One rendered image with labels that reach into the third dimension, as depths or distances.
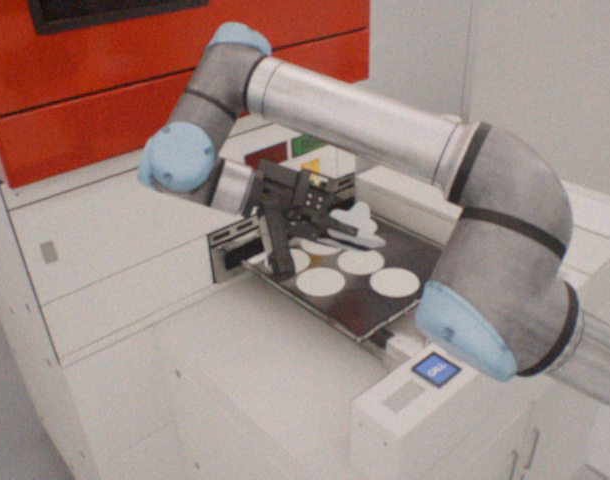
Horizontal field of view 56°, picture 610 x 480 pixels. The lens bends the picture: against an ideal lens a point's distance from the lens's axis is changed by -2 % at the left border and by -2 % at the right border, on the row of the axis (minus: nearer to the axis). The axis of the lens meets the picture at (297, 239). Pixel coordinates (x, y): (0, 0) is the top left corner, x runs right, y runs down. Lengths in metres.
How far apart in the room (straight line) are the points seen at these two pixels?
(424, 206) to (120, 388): 0.79
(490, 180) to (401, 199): 0.81
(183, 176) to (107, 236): 0.48
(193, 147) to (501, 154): 0.34
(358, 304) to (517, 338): 0.59
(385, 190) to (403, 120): 0.80
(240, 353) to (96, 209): 0.39
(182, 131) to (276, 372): 0.58
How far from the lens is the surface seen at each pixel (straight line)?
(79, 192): 1.08
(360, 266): 1.25
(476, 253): 0.59
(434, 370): 0.93
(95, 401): 1.32
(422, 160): 0.64
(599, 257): 1.27
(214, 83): 0.72
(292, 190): 0.84
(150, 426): 1.45
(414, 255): 1.30
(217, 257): 1.28
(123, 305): 1.22
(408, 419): 0.86
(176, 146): 0.69
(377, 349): 1.13
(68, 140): 0.99
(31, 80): 0.96
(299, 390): 1.09
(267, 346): 1.18
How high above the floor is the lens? 1.60
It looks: 31 degrees down
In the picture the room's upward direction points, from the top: 3 degrees counter-clockwise
